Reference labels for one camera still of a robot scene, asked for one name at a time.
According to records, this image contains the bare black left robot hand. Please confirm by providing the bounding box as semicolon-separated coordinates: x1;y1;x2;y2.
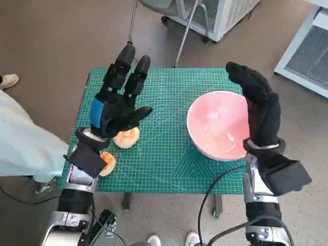
88;44;154;139

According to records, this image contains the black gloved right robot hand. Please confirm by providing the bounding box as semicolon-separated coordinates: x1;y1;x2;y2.
225;61;281;148

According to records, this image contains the round toy bread bun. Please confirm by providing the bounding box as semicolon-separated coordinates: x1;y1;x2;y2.
112;127;141;149

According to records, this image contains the pink bowl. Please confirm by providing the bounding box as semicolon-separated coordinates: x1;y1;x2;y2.
186;90;251;161

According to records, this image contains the long striped toy bread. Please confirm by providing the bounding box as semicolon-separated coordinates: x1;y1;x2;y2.
98;151;116;177

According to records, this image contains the green cutting mat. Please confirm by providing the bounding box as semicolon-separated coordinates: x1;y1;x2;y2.
59;68;253;195

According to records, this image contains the white cabinet with grey grille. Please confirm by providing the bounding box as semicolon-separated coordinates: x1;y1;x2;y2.
273;5;328;98

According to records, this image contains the dark table leg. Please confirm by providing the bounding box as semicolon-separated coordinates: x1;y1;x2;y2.
212;193;222;218
121;193;132;210

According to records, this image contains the white mesh cabinet on casters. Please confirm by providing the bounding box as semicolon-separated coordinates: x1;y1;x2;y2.
161;0;261;43

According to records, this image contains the grey chair with metal legs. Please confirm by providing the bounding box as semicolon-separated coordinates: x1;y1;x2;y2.
126;0;209;69

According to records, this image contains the black metal stand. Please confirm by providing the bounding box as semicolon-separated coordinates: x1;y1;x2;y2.
79;209;118;246

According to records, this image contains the white shoe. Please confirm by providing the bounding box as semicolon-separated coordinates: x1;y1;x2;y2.
186;232;200;246
148;234;162;246

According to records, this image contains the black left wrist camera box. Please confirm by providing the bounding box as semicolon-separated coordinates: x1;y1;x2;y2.
69;146;108;179

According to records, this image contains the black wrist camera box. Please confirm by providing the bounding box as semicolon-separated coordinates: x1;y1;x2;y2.
256;152;313;197
69;146;108;179

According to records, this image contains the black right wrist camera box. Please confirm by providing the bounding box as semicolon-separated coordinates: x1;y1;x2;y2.
256;152;313;197

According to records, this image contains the long black robot cable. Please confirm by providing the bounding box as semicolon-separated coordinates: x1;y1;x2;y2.
197;165;247;246

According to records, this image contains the thin black floor cable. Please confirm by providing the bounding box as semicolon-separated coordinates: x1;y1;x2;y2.
0;187;62;206

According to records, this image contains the looped black robot cable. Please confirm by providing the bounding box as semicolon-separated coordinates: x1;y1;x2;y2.
206;216;295;246

